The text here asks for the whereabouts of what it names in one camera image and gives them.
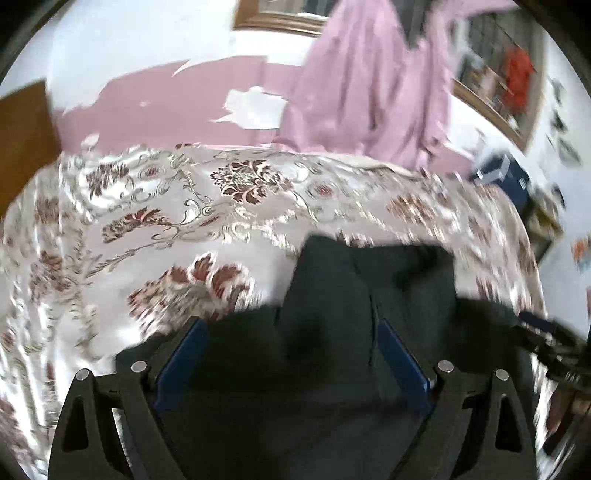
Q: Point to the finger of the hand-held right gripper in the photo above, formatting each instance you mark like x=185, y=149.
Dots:
x=540, y=323

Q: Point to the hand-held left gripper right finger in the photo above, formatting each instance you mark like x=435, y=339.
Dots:
x=401, y=364

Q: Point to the black padded garment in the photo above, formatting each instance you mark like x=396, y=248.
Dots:
x=323, y=323

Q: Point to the person's right hand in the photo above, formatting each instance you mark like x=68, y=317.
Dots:
x=563, y=410

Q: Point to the wooden barred window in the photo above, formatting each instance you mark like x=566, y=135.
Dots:
x=277, y=21

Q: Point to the red hanging cloth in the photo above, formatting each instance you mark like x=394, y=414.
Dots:
x=517, y=74

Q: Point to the wooden desk shelf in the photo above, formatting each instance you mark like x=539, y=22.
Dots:
x=545, y=221

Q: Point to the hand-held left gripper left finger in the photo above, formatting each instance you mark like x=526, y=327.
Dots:
x=180, y=364

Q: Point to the wooden headboard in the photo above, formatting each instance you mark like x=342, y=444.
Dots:
x=23, y=138

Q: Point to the pink curtain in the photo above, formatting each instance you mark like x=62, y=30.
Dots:
x=434, y=92
x=351, y=83

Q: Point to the floral satin bedspread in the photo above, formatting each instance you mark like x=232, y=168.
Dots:
x=184, y=207

